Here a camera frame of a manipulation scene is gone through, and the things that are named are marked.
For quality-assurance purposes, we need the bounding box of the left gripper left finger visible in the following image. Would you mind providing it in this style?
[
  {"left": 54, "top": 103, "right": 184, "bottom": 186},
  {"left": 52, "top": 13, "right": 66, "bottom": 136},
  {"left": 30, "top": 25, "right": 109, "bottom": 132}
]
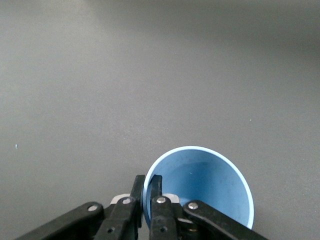
[{"left": 14, "top": 174, "right": 146, "bottom": 240}]

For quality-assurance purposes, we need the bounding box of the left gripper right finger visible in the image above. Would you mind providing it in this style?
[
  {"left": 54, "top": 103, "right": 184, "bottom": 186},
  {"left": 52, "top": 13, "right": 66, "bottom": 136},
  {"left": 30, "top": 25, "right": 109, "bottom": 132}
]
[{"left": 149, "top": 174, "right": 270, "bottom": 240}]

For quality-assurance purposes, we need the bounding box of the light blue cup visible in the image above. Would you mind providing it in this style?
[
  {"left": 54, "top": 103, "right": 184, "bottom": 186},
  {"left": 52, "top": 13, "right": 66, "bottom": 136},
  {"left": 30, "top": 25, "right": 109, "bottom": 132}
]
[{"left": 142, "top": 145, "right": 256, "bottom": 230}]

